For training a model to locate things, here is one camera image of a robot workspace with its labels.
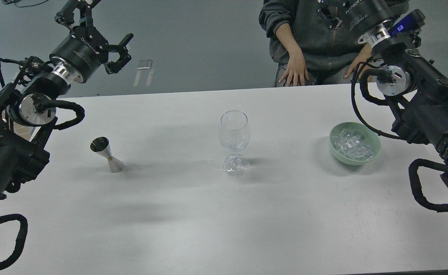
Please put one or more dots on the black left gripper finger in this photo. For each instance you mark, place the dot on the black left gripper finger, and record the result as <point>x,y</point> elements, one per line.
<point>113,67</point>
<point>66,16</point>

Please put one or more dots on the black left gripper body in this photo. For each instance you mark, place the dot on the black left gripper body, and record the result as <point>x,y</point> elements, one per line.
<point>81,49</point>

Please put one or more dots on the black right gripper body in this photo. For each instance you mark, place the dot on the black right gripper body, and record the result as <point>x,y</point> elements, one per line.
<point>368,20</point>

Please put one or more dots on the steel cocktail jigger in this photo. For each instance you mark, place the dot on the steel cocktail jigger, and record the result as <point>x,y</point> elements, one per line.
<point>100,145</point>

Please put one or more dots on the clear ice cubes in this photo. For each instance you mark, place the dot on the clear ice cubes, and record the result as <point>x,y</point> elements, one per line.
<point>350,143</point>

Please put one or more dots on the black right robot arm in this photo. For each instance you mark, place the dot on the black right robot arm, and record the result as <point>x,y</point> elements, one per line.
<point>397,76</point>

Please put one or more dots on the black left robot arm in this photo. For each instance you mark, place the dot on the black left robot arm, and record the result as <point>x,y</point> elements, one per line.
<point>30,109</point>

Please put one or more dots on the clear wine glass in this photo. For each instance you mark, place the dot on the clear wine glass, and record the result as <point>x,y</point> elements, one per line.
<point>234,136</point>

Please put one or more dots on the person left hand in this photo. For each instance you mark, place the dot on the person left hand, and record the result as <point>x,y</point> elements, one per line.
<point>362,57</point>

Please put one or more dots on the person right hand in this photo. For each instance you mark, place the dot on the person right hand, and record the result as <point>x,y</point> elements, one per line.
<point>296,73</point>

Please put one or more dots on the person in grey hoodie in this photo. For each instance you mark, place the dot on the person in grey hoodie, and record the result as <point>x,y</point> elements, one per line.
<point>294,24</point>

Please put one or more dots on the green bowl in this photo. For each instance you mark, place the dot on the green bowl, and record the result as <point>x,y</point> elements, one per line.
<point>369,137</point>

